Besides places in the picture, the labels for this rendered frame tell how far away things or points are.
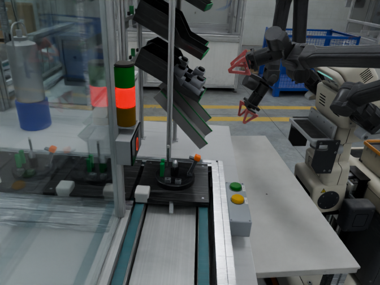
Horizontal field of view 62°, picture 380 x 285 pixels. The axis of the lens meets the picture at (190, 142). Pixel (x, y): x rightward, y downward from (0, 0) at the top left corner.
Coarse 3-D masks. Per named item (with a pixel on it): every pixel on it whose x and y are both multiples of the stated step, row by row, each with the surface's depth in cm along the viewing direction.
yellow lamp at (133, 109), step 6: (120, 108) 77; (132, 108) 77; (120, 114) 77; (126, 114) 77; (132, 114) 78; (120, 120) 78; (126, 120) 78; (132, 120) 79; (120, 126) 79; (126, 126) 79
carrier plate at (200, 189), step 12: (144, 168) 116; (156, 168) 117; (204, 168) 118; (144, 180) 109; (204, 180) 111; (156, 192) 103; (168, 192) 104; (180, 192) 104; (192, 192) 104; (204, 192) 105; (168, 204) 101; (180, 204) 101; (192, 204) 101; (204, 204) 100
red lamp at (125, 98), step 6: (120, 90) 74; (126, 90) 74; (132, 90) 76; (120, 96) 75; (126, 96) 75; (132, 96) 76; (120, 102) 76; (126, 102) 76; (132, 102) 77; (126, 108) 76
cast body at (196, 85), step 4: (196, 76) 121; (200, 76) 120; (192, 80) 120; (196, 80) 119; (200, 80) 120; (204, 80) 122; (184, 84) 124; (188, 84) 121; (192, 84) 120; (196, 84) 120; (200, 84) 119; (188, 88) 122; (192, 88) 121; (196, 88) 120; (200, 88) 122; (192, 92) 122; (196, 92) 121; (200, 92) 120
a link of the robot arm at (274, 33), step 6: (270, 30) 103; (276, 30) 102; (270, 36) 102; (276, 36) 101; (282, 36) 101; (270, 42) 103; (276, 42) 102; (282, 42) 101; (288, 42) 104; (294, 42) 107; (270, 48) 106; (276, 48) 105; (282, 48) 104; (288, 48) 106; (288, 54) 108; (282, 60) 106; (288, 66) 106; (294, 66) 105
